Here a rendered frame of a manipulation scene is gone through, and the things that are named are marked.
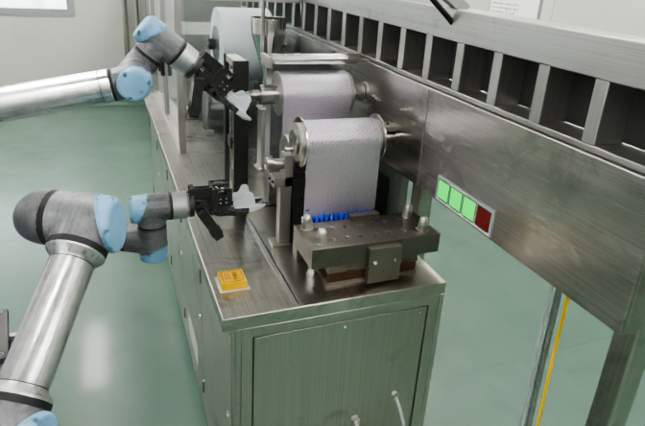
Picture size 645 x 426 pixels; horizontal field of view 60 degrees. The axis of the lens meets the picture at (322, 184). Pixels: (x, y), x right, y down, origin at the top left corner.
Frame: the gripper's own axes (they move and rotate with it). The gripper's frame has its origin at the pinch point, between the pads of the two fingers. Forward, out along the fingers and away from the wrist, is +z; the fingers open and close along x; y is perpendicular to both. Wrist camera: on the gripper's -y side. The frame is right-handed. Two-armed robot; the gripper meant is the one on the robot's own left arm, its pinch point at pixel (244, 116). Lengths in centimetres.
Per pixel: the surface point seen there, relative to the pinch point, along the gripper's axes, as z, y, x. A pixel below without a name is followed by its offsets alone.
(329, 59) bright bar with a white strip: 19.4, 30.8, 25.2
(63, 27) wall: -27, -81, 551
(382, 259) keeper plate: 48, -6, -27
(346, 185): 37.2, 3.3, -4.9
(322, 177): 29.1, 0.6, -4.9
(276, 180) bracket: 21.7, -9.2, 2.4
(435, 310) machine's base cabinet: 73, -8, -31
